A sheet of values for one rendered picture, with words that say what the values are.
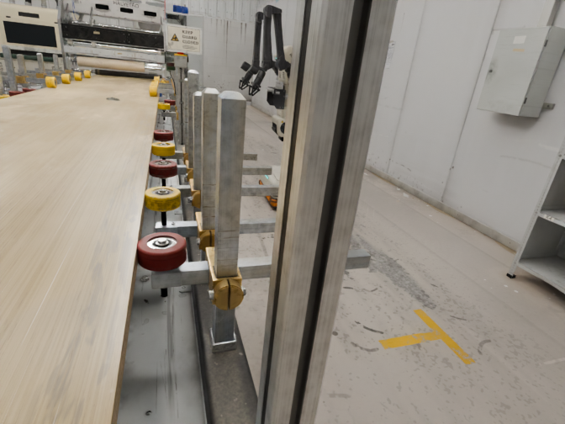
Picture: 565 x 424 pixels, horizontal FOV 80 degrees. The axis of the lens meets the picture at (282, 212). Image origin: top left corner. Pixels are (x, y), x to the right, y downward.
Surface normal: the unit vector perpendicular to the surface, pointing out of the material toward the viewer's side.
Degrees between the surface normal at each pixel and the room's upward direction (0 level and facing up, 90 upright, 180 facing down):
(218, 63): 90
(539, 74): 90
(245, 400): 0
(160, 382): 0
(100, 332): 0
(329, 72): 90
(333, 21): 90
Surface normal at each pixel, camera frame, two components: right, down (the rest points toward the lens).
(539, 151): -0.95, 0.04
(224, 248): 0.30, 0.40
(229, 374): 0.10, -0.92
